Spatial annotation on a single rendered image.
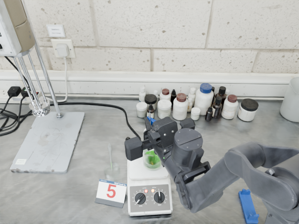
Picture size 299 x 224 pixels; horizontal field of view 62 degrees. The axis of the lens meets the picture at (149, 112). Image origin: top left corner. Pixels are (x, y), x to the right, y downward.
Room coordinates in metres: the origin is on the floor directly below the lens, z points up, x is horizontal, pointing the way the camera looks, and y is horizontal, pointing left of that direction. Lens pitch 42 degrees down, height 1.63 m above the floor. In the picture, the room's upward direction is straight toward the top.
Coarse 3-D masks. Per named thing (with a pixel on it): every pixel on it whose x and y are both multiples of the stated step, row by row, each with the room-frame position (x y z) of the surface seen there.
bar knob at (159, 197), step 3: (156, 192) 0.38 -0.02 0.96; (159, 192) 0.38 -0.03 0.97; (156, 195) 0.38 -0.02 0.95; (159, 195) 0.37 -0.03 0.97; (162, 195) 0.38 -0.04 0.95; (156, 198) 0.37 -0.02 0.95; (159, 198) 0.36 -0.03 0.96; (162, 198) 0.37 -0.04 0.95; (156, 201) 0.36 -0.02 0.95; (159, 201) 0.36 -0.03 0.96; (162, 201) 0.36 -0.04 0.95
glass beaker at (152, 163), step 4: (144, 152) 0.45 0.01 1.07; (144, 156) 0.45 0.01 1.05; (148, 156) 0.44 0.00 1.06; (152, 156) 0.44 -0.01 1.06; (156, 156) 0.44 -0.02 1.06; (144, 160) 0.45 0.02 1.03; (148, 160) 0.44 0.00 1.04; (152, 160) 0.44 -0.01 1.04; (156, 160) 0.44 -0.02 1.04; (160, 160) 0.45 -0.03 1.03; (144, 164) 0.45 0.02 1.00; (148, 164) 0.44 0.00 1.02; (152, 164) 0.44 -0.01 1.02; (156, 164) 0.44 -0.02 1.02; (160, 164) 0.45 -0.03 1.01; (148, 168) 0.44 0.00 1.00; (152, 168) 0.44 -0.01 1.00; (156, 168) 0.44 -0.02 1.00
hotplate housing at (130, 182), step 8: (128, 160) 0.49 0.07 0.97; (128, 168) 0.46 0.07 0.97; (128, 176) 0.43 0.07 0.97; (168, 176) 0.43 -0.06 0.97; (128, 184) 0.41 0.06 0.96; (136, 184) 0.40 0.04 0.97; (144, 184) 0.40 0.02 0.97; (152, 184) 0.40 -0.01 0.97; (128, 192) 0.39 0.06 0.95; (128, 200) 0.37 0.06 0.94; (128, 208) 0.35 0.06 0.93
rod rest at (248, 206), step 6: (240, 192) 0.41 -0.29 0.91; (246, 192) 0.40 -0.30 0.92; (240, 198) 0.39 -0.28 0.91; (246, 198) 0.39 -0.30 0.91; (246, 204) 0.37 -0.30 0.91; (252, 204) 0.37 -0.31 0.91; (246, 210) 0.35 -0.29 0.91; (252, 210) 0.35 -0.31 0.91; (246, 216) 0.33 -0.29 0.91; (252, 216) 0.32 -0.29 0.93; (258, 216) 0.32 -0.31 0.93; (246, 222) 0.32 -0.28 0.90; (252, 222) 0.32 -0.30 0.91
